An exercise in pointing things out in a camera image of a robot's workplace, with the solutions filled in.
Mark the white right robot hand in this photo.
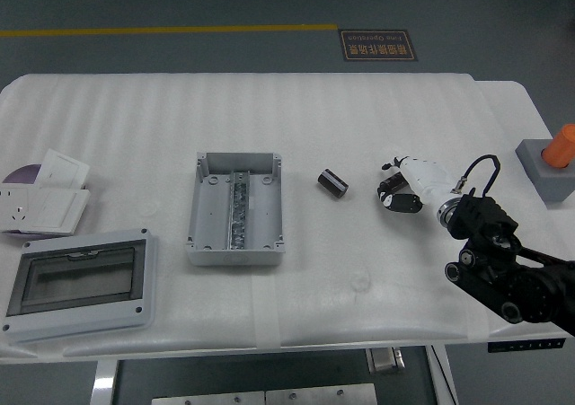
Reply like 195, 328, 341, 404
376, 154, 456, 215

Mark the open grey junction box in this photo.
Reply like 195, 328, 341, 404
183, 151, 288, 268

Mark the white foam mat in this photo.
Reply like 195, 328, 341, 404
0, 71, 562, 360

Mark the grey block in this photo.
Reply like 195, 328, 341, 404
515, 138, 575, 208

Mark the black floor sign orange text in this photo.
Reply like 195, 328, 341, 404
337, 28, 419, 63

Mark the orange cylinder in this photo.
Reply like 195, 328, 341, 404
541, 124, 575, 170

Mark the black table control panel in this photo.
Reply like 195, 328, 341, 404
487, 338, 566, 355

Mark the white table leg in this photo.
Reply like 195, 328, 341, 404
424, 345, 459, 405
89, 359, 120, 405

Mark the grey cover with clear window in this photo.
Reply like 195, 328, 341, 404
0, 228, 159, 346

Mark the purple disc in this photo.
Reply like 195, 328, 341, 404
1, 163, 44, 186

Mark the metal mounting rail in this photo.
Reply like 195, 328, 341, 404
224, 170, 251, 250

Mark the metal bracket under table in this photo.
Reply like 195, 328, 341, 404
364, 347, 407, 375

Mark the grey metal base plate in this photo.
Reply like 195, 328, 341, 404
264, 383, 379, 405
151, 390, 266, 405

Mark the white switch panel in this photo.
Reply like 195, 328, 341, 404
34, 148, 91, 189
17, 188, 91, 237

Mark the white wall socket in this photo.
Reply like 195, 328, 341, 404
0, 187, 37, 233

